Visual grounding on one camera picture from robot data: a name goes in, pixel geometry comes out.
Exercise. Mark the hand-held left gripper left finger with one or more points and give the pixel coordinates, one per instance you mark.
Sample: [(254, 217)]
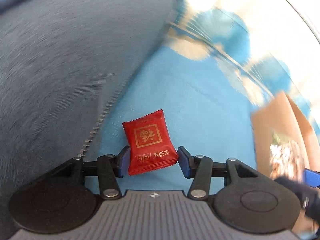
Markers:
[(123, 163)]

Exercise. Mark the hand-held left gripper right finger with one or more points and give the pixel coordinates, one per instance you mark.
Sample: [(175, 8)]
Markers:
[(185, 163)]

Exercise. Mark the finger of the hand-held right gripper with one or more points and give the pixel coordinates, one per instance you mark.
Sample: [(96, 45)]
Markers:
[(300, 192), (312, 178)]

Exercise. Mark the red square snack packet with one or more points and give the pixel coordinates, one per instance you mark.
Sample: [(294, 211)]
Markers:
[(147, 140)]

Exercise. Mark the round seed cracker packet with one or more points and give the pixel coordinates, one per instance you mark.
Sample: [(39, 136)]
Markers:
[(285, 157)]

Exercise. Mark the cardboard box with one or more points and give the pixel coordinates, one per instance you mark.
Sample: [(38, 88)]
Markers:
[(262, 135)]

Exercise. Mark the blue white printed sofa cover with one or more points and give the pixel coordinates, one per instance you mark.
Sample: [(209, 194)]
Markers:
[(187, 100)]

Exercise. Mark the blue fabric sofa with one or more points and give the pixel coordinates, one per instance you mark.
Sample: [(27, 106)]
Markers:
[(62, 67)]

